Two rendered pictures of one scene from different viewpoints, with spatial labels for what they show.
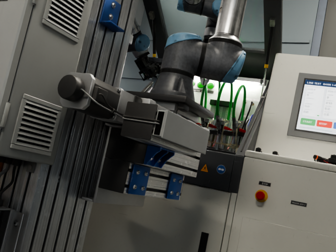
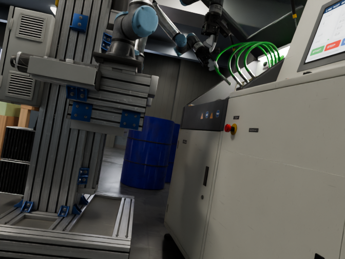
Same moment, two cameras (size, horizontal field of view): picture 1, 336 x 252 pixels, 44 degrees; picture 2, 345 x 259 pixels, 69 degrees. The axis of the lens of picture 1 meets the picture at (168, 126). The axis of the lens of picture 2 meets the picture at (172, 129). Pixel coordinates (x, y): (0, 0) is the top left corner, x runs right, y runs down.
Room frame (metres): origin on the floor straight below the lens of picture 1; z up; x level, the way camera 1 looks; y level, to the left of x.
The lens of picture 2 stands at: (0.87, -1.16, 0.73)
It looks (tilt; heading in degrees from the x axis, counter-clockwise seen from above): 1 degrees up; 53
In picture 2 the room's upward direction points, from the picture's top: 10 degrees clockwise
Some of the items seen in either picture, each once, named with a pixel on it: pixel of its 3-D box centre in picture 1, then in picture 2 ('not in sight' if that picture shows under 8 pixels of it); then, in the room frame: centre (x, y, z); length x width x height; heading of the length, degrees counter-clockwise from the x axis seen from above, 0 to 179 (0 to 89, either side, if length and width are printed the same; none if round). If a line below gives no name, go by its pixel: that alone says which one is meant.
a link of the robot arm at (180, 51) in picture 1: (183, 54); (126, 29); (1.37, 0.00, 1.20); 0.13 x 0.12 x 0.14; 92
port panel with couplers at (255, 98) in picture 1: (248, 119); not in sight; (2.32, -0.44, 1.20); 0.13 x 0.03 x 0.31; 69
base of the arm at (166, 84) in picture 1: (174, 87); (121, 52); (1.37, 0.01, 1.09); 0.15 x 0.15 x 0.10
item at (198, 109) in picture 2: (166, 160); (202, 116); (1.94, -0.03, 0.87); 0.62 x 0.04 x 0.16; 69
